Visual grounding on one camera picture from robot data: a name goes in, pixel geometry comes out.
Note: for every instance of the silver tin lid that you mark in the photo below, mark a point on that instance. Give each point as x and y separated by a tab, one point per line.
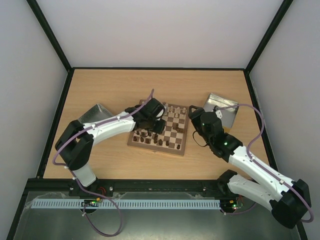
95	114

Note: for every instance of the gold tin box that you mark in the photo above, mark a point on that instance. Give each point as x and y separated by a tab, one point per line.
229	109

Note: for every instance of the light blue cable duct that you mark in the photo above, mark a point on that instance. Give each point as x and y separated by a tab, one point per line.
128	204

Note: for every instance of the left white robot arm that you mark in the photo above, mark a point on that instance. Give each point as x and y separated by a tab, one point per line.
76	143

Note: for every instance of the black mounting rail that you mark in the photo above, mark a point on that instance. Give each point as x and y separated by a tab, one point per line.
108	187

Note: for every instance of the wooden chess board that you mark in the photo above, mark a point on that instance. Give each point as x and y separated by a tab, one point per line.
169	133

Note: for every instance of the dark king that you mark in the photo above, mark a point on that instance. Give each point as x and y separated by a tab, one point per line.
155	138

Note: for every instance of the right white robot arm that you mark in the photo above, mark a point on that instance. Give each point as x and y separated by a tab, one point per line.
288	200

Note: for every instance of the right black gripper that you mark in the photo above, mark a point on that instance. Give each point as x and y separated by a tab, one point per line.
195	115

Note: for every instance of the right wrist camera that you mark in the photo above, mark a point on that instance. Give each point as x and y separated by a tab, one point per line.
218	112

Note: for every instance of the black enclosure frame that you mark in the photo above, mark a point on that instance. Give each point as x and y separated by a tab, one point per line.
39	15

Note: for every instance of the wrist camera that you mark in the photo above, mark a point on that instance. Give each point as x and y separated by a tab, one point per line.
165	107
218	112

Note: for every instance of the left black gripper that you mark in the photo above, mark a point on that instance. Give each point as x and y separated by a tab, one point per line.
159	130

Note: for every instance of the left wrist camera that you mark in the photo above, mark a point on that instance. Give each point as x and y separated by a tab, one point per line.
165	107

